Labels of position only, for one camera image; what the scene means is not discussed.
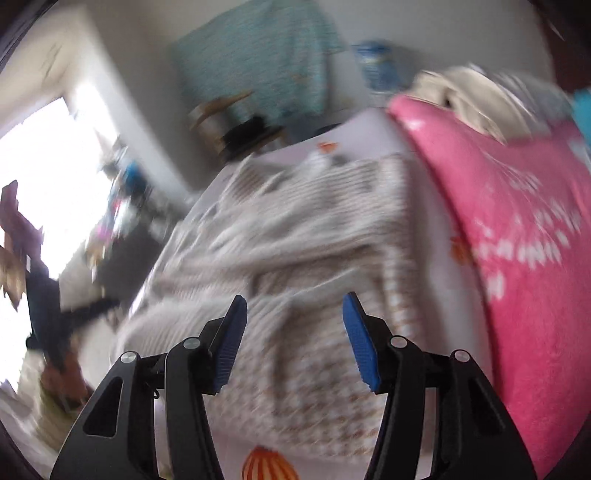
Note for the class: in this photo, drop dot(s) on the person's left hand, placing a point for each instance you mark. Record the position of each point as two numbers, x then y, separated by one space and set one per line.
64 374

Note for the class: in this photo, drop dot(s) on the black cloth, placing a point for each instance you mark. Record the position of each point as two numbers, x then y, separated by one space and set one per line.
247 134

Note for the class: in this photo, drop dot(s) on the teal floral hanging cloth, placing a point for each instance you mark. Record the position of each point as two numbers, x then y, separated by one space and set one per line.
258 55

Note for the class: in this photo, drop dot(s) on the teal blue pillow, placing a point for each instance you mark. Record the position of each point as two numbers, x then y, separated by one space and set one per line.
582 106

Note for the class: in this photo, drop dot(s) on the beige houndstooth knit sweater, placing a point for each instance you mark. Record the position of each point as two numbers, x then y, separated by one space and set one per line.
295 240

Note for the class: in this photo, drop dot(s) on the blue water bottle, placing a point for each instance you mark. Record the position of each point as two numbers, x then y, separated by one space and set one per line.
378 64

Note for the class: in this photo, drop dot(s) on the pink floral blanket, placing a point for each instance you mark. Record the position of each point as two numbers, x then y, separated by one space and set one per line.
521 277

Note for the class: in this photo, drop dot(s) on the pink balloon print bed sheet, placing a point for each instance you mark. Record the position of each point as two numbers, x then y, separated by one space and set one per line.
434 240

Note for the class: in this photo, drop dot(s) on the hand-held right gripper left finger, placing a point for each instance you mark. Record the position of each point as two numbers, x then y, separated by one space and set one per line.
231 341

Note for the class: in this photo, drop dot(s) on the bicycle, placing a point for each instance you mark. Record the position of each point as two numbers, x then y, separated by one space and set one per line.
131 184

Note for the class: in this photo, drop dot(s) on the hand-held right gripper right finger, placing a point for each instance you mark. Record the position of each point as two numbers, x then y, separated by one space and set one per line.
360 339

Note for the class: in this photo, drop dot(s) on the light blue garment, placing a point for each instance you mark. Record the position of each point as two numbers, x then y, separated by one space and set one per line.
540 97

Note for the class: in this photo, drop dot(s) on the wooden chair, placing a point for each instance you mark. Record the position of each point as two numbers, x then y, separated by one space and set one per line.
207 113

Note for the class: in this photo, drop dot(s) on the grey board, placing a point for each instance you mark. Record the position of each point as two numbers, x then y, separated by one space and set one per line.
134 272

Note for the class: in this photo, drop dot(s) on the beige garment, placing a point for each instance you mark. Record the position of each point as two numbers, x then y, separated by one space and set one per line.
466 92

